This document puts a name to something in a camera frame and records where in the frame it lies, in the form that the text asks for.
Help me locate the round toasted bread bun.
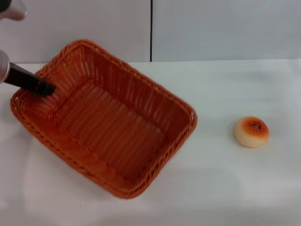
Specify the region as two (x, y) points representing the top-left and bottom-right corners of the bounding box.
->
(233, 116), (270, 149)

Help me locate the orange woven wicker basket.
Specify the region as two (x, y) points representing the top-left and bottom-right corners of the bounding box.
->
(10, 39), (198, 200)

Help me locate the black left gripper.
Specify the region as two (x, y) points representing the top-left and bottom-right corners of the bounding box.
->
(4, 62), (57, 98)

